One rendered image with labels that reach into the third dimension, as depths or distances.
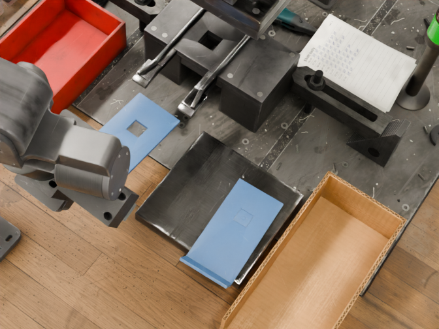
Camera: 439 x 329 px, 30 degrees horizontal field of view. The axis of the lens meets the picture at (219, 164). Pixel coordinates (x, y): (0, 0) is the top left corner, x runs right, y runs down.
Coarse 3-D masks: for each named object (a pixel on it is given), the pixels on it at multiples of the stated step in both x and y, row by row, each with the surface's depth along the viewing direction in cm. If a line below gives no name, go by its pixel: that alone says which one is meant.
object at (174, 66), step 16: (144, 48) 119; (160, 48) 116; (208, 48) 123; (176, 64) 117; (192, 64) 114; (176, 80) 121; (288, 80) 118; (224, 96) 116; (240, 96) 113; (272, 96) 115; (224, 112) 119; (240, 112) 116; (256, 112) 114; (256, 128) 117
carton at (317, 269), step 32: (320, 192) 110; (352, 192) 108; (320, 224) 112; (352, 224) 112; (384, 224) 109; (288, 256) 110; (320, 256) 110; (352, 256) 110; (256, 288) 107; (288, 288) 108; (320, 288) 108; (352, 288) 108; (224, 320) 98; (256, 320) 105; (288, 320) 106; (320, 320) 106
